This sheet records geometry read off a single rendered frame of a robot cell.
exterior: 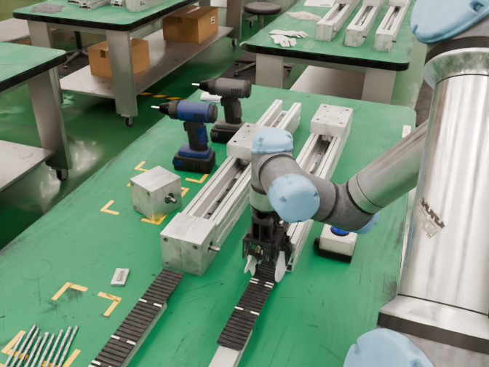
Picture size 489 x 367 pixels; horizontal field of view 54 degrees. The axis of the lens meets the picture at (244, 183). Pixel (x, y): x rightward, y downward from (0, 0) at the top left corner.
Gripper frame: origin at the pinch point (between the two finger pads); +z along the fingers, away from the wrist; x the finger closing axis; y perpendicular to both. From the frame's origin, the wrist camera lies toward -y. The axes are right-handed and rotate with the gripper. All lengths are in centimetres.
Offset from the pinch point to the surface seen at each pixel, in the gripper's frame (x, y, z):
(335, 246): 12.8, -12.4, -1.8
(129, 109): -163, -195, 65
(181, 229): -20.3, 1.2, -7.3
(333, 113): 0, -71, -10
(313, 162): -0.6, -47.7, -3.4
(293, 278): 5.6, -2.6, 2.2
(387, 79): 10, -187, 15
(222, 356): -0.5, 25.1, -0.8
